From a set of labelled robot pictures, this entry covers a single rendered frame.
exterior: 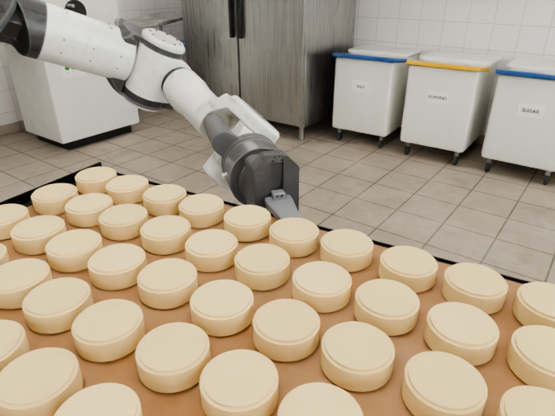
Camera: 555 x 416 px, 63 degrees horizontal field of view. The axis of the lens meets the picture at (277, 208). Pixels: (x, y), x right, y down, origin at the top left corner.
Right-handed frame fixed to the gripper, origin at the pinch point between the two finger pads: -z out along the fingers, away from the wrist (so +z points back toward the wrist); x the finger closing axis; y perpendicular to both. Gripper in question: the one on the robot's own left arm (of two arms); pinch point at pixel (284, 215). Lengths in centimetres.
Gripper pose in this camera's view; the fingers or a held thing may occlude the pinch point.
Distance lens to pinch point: 52.0
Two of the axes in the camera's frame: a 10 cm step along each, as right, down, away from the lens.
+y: 9.6, -1.3, 2.4
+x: -0.1, -8.9, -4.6
